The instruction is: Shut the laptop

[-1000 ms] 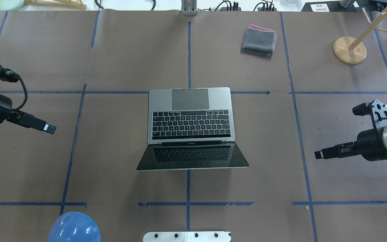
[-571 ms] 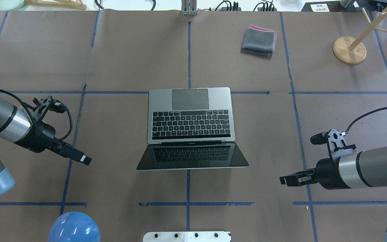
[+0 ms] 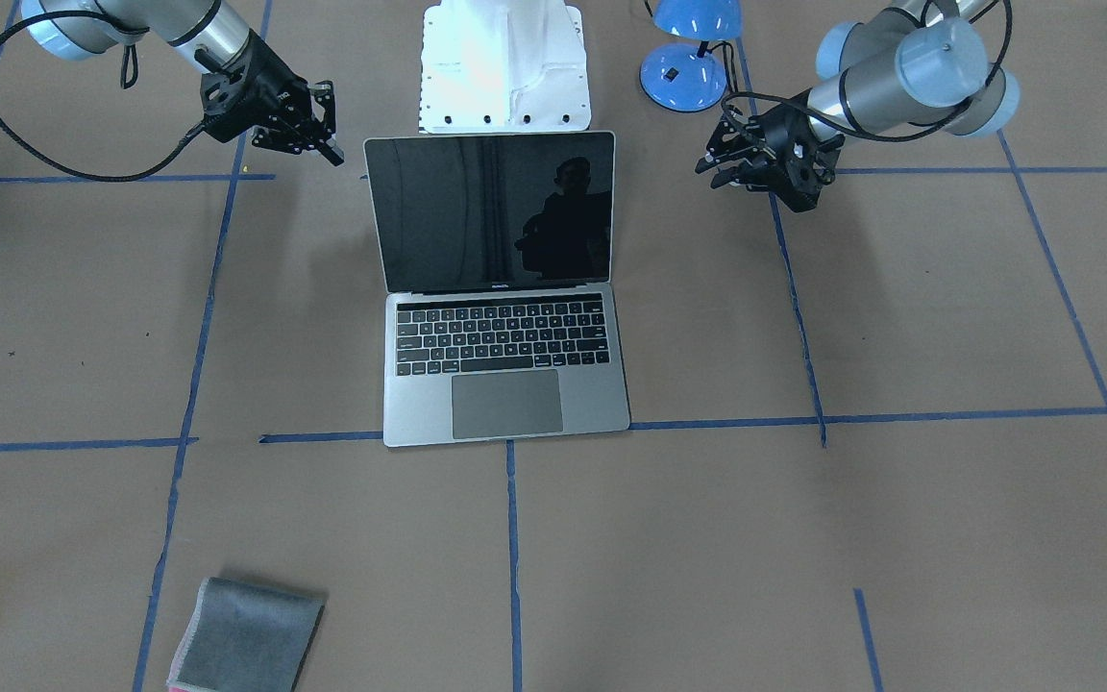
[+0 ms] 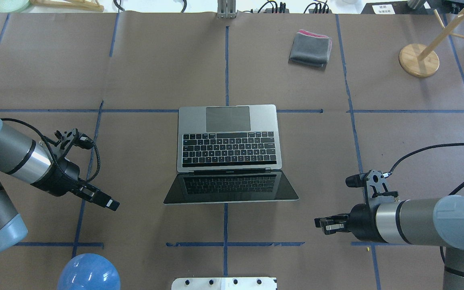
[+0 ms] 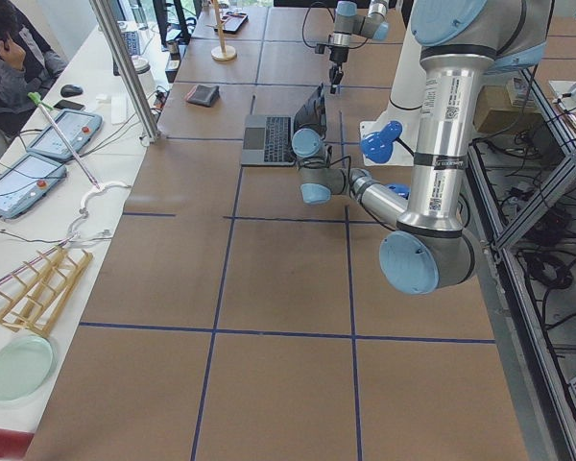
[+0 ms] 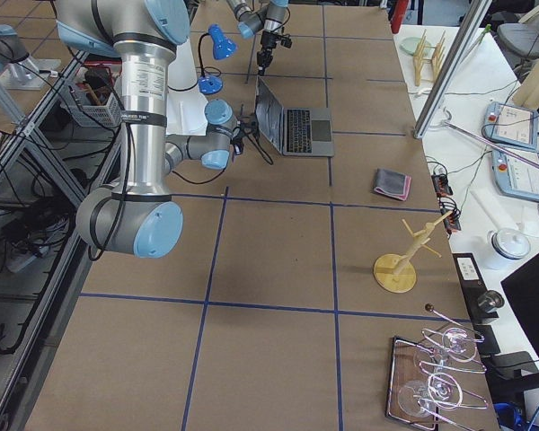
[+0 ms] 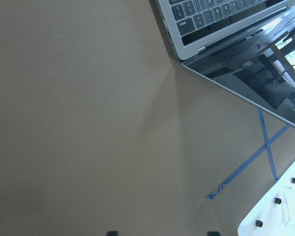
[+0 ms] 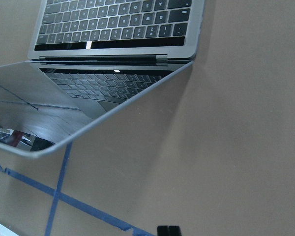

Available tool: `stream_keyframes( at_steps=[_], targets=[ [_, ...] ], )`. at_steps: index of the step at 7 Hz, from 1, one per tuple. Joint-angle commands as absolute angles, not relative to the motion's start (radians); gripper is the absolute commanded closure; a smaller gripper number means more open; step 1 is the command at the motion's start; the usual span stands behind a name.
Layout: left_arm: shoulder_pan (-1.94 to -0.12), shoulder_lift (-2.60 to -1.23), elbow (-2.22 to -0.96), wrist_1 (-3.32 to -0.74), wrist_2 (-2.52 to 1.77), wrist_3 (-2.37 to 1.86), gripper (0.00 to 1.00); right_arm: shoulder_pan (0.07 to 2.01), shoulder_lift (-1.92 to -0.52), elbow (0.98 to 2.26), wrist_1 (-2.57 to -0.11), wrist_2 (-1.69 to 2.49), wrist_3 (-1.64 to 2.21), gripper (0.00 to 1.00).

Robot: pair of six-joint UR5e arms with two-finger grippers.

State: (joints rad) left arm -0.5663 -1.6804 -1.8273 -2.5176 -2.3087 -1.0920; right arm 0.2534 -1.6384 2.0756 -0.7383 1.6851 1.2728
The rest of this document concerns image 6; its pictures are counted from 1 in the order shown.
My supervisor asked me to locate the black camera cable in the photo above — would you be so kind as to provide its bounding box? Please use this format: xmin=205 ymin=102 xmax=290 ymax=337
xmin=246 ymin=129 xmax=275 ymax=165

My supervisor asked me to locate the white enamel pot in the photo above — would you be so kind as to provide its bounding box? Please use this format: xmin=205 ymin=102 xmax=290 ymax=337
xmin=484 ymin=228 xmax=531 ymax=269

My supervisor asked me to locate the clear wine glass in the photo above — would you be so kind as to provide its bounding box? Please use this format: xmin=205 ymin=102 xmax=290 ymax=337
xmin=421 ymin=327 xmax=477 ymax=365
xmin=397 ymin=372 xmax=463 ymax=418

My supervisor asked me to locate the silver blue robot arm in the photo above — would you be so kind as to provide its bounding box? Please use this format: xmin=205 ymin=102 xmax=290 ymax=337
xmin=226 ymin=0 xmax=292 ymax=76
xmin=57 ymin=1 xmax=236 ymax=259

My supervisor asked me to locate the white plastic basket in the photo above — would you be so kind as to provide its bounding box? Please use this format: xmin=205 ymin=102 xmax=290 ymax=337
xmin=64 ymin=83 xmax=120 ymax=128

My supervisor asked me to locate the grey pink folded cloth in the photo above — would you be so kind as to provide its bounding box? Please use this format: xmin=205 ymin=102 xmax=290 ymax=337
xmin=373 ymin=168 xmax=411 ymax=201

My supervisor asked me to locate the wooden mug tree stand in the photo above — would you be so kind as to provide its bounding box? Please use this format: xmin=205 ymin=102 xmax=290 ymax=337
xmin=373 ymin=210 xmax=452 ymax=294

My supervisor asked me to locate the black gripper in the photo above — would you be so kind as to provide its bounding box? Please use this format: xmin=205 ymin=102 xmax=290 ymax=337
xmin=257 ymin=31 xmax=277 ymax=75

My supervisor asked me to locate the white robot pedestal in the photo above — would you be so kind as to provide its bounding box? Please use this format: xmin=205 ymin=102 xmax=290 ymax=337
xmin=163 ymin=0 xmax=210 ymax=136

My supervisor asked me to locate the wine glass holder tray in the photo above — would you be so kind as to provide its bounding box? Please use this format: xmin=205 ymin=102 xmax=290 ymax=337
xmin=384 ymin=336 xmax=490 ymax=430

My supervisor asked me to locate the aluminium frame post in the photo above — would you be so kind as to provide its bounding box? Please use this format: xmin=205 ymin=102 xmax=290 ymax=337
xmin=413 ymin=0 xmax=491 ymax=139

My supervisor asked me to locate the black label box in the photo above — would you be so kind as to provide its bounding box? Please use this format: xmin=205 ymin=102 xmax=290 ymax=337
xmin=453 ymin=253 xmax=501 ymax=324

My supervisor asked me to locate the lower clear wine glass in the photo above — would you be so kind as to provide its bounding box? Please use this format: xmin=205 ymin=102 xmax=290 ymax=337
xmin=397 ymin=372 xmax=463 ymax=418

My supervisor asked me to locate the lower teach pendant tablet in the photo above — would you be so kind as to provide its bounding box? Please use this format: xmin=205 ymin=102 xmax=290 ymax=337
xmin=491 ymin=148 xmax=539 ymax=202

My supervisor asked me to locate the wooden dish rack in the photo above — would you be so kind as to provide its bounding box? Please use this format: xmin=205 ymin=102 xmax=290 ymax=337
xmin=412 ymin=31 xmax=446 ymax=87

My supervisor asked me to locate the upper teach pendant tablet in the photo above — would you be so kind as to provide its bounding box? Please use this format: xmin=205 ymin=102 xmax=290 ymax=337
xmin=482 ymin=101 xmax=539 ymax=149

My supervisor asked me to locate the blue desk lamp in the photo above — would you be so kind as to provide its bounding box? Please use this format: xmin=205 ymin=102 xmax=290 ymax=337
xmin=197 ymin=23 xmax=238 ymax=95

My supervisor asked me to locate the teach pendant tablet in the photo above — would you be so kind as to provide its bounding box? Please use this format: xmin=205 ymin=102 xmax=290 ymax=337
xmin=491 ymin=148 xmax=539 ymax=202
xmin=482 ymin=101 xmax=539 ymax=149

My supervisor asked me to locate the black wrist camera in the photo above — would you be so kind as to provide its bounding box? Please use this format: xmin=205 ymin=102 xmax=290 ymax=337
xmin=230 ymin=117 xmax=260 ymax=156
xmin=278 ymin=35 xmax=292 ymax=48

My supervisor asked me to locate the orange black electronics board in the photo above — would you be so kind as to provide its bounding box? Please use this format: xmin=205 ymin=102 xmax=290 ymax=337
xmin=431 ymin=173 xmax=461 ymax=235

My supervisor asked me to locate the pale green plate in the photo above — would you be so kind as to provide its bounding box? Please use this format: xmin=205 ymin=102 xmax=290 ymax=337
xmin=400 ymin=37 xmax=433 ymax=56

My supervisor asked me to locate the grey laptop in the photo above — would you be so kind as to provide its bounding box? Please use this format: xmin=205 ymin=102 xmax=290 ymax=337
xmin=255 ymin=76 xmax=334 ymax=157

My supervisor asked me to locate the upper clear wine glass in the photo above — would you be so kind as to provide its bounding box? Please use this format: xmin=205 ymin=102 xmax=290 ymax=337
xmin=421 ymin=327 xmax=477 ymax=365

